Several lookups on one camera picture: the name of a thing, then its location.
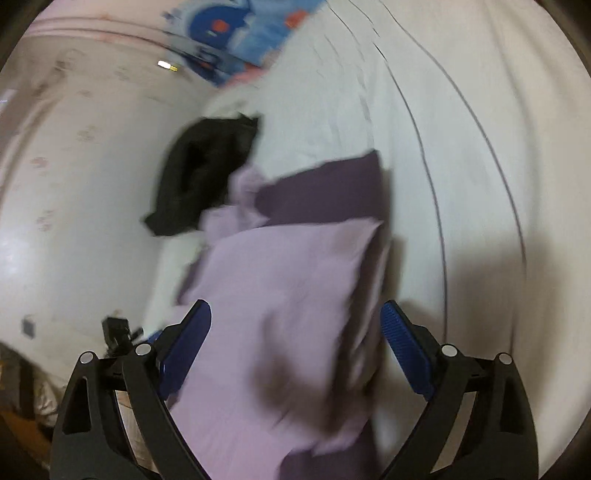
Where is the purple two-tone jacket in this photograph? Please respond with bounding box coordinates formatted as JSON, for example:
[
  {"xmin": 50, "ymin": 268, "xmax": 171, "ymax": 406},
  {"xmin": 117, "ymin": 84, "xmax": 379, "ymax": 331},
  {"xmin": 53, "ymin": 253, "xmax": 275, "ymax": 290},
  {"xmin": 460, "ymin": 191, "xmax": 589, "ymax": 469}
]
[{"xmin": 171, "ymin": 151, "xmax": 390, "ymax": 479}]

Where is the black garment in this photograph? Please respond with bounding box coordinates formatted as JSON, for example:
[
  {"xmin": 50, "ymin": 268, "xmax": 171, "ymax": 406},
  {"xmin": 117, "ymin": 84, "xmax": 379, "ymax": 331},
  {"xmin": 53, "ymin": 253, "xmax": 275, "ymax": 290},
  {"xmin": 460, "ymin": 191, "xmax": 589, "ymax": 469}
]
[{"xmin": 143, "ymin": 114, "xmax": 260, "ymax": 237}]

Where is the pink pillow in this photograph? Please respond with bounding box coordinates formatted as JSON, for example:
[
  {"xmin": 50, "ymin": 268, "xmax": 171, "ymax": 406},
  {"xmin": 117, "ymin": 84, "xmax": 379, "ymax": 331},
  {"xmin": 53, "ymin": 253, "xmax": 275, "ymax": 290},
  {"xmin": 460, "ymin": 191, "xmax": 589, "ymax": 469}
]
[{"xmin": 225, "ymin": 68, "xmax": 266, "ymax": 87}]

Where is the white striped duvet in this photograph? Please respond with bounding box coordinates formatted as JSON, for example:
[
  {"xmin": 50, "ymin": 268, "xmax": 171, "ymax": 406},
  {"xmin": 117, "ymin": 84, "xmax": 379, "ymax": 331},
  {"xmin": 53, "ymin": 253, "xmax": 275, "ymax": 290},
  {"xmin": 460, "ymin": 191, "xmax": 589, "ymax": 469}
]
[{"xmin": 165, "ymin": 1, "xmax": 590, "ymax": 471}]

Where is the whale print curtain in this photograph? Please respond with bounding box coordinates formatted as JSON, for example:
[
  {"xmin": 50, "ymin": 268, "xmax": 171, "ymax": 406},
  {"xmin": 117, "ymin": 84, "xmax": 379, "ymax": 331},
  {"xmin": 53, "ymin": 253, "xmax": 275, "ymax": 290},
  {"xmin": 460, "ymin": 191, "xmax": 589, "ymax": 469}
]
[{"xmin": 163, "ymin": 0, "xmax": 322, "ymax": 86}]

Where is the white wall switch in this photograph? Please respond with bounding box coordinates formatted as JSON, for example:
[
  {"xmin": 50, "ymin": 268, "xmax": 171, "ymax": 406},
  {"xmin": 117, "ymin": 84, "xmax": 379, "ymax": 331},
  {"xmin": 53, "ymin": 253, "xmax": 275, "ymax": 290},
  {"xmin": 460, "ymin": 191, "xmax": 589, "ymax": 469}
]
[{"xmin": 157, "ymin": 60, "xmax": 178, "ymax": 72}]

